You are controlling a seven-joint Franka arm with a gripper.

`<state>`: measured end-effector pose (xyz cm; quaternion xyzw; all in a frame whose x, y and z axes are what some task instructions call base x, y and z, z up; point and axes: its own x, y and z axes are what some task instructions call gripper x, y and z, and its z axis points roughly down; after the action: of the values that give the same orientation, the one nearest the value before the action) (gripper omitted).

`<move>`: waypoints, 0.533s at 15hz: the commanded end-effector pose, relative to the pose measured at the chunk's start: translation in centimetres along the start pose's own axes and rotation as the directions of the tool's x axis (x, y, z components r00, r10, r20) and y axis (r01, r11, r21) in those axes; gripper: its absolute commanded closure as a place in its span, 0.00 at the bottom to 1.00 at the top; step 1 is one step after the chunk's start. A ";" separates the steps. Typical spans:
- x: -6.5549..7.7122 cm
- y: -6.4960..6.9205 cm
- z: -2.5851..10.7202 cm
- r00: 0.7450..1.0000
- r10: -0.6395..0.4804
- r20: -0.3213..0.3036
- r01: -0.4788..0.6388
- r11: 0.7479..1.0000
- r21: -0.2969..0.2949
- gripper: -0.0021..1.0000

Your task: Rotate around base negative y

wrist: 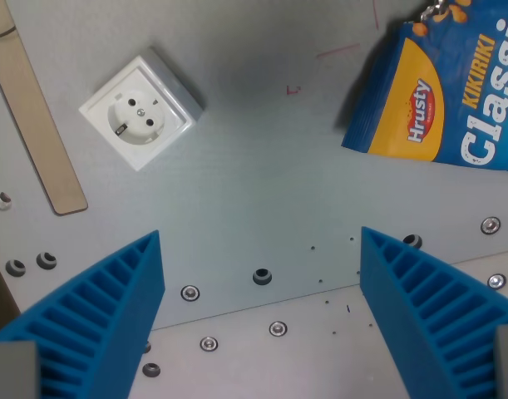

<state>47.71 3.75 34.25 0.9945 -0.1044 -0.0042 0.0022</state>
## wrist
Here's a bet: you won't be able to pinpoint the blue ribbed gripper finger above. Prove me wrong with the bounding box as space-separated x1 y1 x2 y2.
359 226 508 399
0 229 166 399

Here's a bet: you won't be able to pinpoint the flat wooden strip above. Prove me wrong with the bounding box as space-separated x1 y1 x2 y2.
0 0 89 216

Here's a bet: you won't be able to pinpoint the blue Hrusty snack bag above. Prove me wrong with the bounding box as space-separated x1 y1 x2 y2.
341 0 508 177

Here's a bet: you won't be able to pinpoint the white wall power socket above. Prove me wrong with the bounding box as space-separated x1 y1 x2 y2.
78 47 205 172

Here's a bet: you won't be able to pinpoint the silver metal chain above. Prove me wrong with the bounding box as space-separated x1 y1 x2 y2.
418 0 450 22

